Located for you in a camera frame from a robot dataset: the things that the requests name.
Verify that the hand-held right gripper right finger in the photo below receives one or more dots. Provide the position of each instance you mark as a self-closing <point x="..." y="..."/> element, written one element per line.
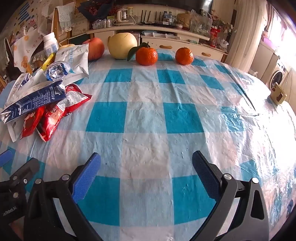
<point x="205" y="176"/>

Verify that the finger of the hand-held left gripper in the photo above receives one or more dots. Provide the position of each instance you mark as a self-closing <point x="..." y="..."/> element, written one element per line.
<point x="5" y="157"/>
<point x="25" y="170"/>

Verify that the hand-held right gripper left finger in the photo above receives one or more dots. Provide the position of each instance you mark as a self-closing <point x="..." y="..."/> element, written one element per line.
<point x="87" y="178"/>

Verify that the red packet with cartoon figures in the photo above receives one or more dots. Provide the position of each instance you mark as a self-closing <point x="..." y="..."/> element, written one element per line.
<point x="31" y="120"/>

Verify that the red packet with dark panel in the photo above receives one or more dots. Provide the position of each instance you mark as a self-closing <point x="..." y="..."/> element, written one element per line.
<point x="52" y="118"/>

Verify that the dark blue carton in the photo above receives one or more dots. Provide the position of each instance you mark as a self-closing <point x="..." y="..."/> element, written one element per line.
<point x="34" y="99"/>

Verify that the white carton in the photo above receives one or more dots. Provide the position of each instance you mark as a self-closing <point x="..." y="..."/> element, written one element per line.
<point x="74" y="58"/>
<point x="22" y="81"/>

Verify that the crushed clear plastic bottle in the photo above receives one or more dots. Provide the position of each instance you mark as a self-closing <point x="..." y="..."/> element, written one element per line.
<point x="55" y="70"/>

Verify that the yellow snack packet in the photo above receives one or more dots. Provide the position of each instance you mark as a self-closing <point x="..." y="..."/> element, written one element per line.
<point x="47" y="62"/>

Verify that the blue white checked tablecloth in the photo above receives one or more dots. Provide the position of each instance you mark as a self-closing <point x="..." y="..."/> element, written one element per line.
<point x="148" y="139"/>

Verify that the small beige box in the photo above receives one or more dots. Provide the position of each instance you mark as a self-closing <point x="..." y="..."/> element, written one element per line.
<point x="278" y="96"/>

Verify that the orange print table cover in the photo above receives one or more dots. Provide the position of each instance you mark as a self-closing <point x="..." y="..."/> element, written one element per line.
<point x="25" y="51"/>

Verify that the white plastic bottle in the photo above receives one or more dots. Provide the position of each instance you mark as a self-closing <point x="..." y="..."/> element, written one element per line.
<point x="50" y="45"/>

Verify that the tangerine without leaf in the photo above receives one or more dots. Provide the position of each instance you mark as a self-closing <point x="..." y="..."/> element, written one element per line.
<point x="184" y="56"/>

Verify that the washing machine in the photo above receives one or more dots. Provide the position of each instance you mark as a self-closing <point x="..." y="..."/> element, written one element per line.
<point x="277" y="74"/>

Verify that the yellow pear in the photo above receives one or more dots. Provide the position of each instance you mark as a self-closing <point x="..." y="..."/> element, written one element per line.
<point x="122" y="46"/>
<point x="67" y="46"/>

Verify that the red apple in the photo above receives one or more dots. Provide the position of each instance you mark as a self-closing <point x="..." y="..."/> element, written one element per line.
<point x="96" y="48"/>

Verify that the tangerine with green leaf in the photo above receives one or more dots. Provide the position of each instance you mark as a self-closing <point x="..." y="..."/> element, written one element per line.
<point x="146" y="56"/>

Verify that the cream curtain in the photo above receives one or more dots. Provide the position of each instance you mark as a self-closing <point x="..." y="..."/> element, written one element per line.
<point x="242" y="34"/>

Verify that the mesh food cover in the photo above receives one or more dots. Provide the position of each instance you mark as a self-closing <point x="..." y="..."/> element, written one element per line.
<point x="46" y="16"/>

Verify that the cream TV cabinet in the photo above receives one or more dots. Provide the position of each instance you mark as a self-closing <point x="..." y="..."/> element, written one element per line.
<point x="161" y="34"/>

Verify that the wooden chair with lace cover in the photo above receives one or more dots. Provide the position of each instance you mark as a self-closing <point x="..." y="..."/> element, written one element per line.
<point x="64" y="20"/>

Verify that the clear plastic bag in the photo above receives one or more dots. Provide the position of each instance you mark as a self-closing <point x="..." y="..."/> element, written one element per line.
<point x="201" y="22"/>

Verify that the small water bottle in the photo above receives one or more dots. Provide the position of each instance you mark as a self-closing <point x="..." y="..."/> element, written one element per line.
<point x="170" y="16"/>
<point x="165" y="16"/>

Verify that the white electric kettle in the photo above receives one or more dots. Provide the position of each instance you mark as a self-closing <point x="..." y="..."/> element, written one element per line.
<point x="123" y="16"/>

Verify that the black router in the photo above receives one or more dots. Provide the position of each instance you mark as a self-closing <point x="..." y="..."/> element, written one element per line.
<point x="148" y="19"/>

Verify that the dark wrapped flower bouquet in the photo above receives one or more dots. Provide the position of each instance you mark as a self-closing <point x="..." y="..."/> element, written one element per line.
<point x="94" y="8"/>

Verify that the black television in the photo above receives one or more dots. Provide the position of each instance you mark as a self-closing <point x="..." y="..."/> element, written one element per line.
<point x="185" y="4"/>

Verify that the wall poster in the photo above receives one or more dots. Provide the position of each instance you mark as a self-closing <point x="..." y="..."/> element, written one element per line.
<point x="25" y="14"/>

